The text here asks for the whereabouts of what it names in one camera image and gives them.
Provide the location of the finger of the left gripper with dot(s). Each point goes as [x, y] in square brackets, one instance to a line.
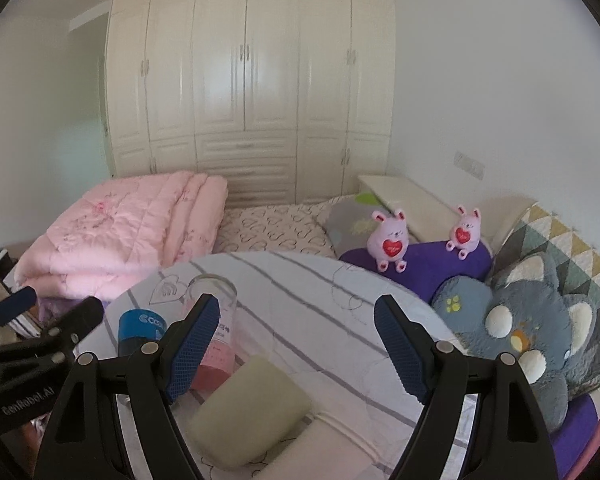
[62, 336]
[16, 304]

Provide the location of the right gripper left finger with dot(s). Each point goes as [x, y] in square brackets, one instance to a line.
[84, 440]

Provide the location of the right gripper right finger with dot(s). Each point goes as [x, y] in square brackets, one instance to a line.
[508, 439]

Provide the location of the clear jar pink contents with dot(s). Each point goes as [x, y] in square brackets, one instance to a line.
[219, 360]

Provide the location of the pale green cup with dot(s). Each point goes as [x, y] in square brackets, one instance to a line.
[249, 414]

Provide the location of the white paper cup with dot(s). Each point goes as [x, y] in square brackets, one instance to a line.
[352, 444]

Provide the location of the clutter pile of clothes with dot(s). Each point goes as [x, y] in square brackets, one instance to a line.
[26, 325]

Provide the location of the blue black can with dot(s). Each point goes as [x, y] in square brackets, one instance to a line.
[136, 327]

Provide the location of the grey koala plush cushion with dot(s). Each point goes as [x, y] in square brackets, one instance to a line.
[522, 312]

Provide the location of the folded pink quilt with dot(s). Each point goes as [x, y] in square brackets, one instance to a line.
[121, 231]

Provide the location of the triangle pattern quilted pillow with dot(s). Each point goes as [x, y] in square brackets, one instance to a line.
[578, 270]

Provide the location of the purple pillow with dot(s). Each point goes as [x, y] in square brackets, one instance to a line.
[429, 265]

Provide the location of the right pink bunny plush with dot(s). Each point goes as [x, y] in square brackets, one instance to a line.
[465, 235]

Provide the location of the pink bunny plush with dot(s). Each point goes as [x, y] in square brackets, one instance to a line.
[465, 235]
[389, 242]

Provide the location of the striped white tablecloth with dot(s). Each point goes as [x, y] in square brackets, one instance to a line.
[311, 317]

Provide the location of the cream bed headboard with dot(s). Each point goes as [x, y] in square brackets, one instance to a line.
[499, 217]

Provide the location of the left pink bunny plush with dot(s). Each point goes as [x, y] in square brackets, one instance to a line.
[389, 242]

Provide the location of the heart pattern bed sheet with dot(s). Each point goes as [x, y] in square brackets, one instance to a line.
[277, 228]

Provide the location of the grey green small pillow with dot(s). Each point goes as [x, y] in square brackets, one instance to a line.
[348, 221]

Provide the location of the cream white wardrobe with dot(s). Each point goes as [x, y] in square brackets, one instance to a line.
[290, 100]

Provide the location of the wall outlet panel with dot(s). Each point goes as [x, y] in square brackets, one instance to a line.
[470, 165]

